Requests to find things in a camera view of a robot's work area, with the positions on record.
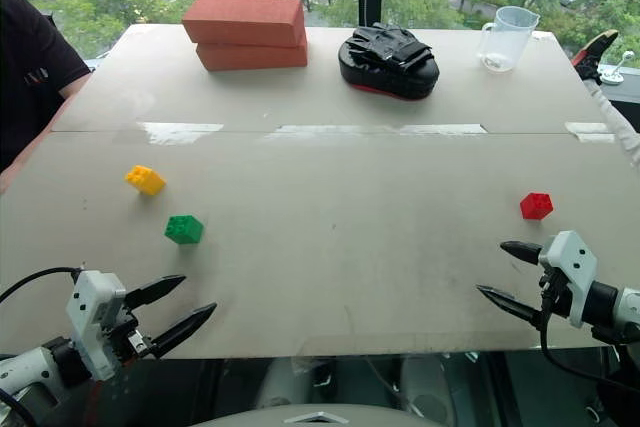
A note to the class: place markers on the green toy brick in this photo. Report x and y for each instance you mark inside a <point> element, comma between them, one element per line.
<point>184,229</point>

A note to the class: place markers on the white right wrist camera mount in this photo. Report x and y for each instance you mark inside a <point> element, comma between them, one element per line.
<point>573,271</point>

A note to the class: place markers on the black boxing focus pad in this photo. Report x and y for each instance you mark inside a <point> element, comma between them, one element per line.
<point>389,63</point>

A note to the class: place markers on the grey robot torso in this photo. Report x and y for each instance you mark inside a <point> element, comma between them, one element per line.
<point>320,416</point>

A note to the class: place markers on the person in black shirt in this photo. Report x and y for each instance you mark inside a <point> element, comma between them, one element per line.
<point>30,82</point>

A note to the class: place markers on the white round-base stand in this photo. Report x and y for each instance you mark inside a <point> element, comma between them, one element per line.
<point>614,74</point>

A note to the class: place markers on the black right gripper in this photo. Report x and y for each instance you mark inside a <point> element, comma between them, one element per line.
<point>554,292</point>

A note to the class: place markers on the red toy brick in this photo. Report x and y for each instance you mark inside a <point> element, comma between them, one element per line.
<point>536,205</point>

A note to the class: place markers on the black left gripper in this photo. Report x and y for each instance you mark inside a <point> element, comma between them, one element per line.
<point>126,331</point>

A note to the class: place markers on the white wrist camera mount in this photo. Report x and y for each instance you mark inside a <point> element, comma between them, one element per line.
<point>573,271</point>
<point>91,321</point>

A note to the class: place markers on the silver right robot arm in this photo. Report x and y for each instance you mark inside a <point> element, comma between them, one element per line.
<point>614,306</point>

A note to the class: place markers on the red and black glove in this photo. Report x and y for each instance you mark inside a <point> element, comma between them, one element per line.
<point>595,54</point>

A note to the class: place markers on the red foam brick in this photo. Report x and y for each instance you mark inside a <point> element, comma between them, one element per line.
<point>245,19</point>
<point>252,56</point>

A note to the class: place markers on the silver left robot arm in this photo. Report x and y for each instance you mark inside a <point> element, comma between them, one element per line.
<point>36,377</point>

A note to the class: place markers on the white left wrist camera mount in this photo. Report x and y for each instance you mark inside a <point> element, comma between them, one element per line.
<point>91,321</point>

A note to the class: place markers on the yellow toy brick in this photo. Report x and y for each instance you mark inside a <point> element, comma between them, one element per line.
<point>145,180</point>

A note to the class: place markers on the clear plastic measuring jug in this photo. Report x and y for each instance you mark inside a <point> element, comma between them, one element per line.
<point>502,39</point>

